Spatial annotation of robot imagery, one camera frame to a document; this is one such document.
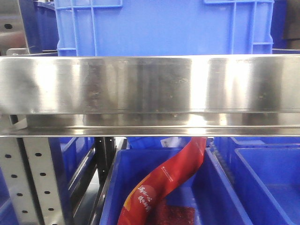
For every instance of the blue bin lower centre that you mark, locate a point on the blue bin lower centre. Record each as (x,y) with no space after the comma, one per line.
(207,198)

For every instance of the blue bin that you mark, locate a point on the blue bin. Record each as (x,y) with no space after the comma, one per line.
(207,198)
(265,174)

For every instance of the blue bin lower right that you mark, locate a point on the blue bin lower right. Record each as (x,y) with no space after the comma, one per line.
(265,174)

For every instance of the red printed bag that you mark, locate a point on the red printed bag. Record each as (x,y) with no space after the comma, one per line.
(161,181)

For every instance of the light blue crate on shelf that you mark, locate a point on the light blue crate on shelf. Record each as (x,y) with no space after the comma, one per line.
(163,27)

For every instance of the perforated steel upright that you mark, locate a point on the perforated steel upright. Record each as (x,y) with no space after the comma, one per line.
(34,173)

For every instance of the stainless steel shelf rail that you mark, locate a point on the stainless steel shelf rail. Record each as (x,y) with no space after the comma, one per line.
(204,95)

